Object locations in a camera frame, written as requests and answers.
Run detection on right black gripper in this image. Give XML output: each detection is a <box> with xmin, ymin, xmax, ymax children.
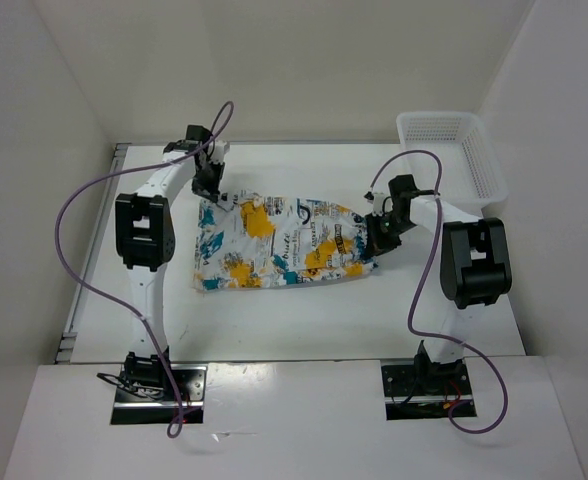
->
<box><xmin>366</xmin><ymin>211</ymin><xmax>417</xmax><ymax>259</ymax></box>

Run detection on colourful printed shorts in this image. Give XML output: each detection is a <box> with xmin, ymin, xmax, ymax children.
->
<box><xmin>193</xmin><ymin>190</ymin><xmax>377</xmax><ymax>292</ymax></box>

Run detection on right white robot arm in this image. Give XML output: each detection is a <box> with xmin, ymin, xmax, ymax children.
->
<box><xmin>365</xmin><ymin>174</ymin><xmax>512</xmax><ymax>393</ymax></box>

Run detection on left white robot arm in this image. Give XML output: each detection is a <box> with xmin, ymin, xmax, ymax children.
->
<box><xmin>115</xmin><ymin>125</ymin><xmax>229</xmax><ymax>400</ymax></box>

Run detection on white plastic mesh basket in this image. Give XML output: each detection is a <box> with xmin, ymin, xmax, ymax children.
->
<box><xmin>396</xmin><ymin>111</ymin><xmax>508</xmax><ymax>213</ymax></box>

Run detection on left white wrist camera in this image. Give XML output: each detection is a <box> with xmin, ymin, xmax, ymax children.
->
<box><xmin>207</xmin><ymin>140</ymin><xmax>230</xmax><ymax>165</ymax></box>

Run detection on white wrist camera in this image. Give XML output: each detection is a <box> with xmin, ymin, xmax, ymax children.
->
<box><xmin>207</xmin><ymin>140</ymin><xmax>230</xmax><ymax>165</ymax></box>
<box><xmin>364</xmin><ymin>190</ymin><xmax>391</xmax><ymax>217</ymax></box>

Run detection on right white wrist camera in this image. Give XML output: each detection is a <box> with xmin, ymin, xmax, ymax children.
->
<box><xmin>364</xmin><ymin>190</ymin><xmax>391</xmax><ymax>217</ymax></box>

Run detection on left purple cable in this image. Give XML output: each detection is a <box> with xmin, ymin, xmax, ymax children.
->
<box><xmin>54</xmin><ymin>100</ymin><xmax>236</xmax><ymax>439</ymax></box>

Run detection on purple cable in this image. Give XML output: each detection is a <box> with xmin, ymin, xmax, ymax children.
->
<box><xmin>369</xmin><ymin>149</ymin><xmax>509</xmax><ymax>434</ymax></box>
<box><xmin>54</xmin><ymin>100</ymin><xmax>236</xmax><ymax>439</ymax></box>

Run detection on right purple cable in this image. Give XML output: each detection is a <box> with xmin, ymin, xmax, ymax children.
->
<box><xmin>369</xmin><ymin>149</ymin><xmax>509</xmax><ymax>434</ymax></box>

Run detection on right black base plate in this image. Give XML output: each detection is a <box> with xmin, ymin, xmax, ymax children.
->
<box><xmin>380</xmin><ymin>359</ymin><xmax>477</xmax><ymax>421</ymax></box>

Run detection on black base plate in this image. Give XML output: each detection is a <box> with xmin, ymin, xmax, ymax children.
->
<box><xmin>380</xmin><ymin>359</ymin><xmax>477</xmax><ymax>421</ymax></box>
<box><xmin>107</xmin><ymin>365</ymin><xmax>207</xmax><ymax>426</ymax></box>

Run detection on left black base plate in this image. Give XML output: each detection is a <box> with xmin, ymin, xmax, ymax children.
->
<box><xmin>107</xmin><ymin>365</ymin><xmax>207</xmax><ymax>426</ymax></box>

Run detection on aluminium table edge rail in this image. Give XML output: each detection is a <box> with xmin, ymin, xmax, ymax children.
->
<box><xmin>54</xmin><ymin>143</ymin><xmax>130</xmax><ymax>365</ymax></box>

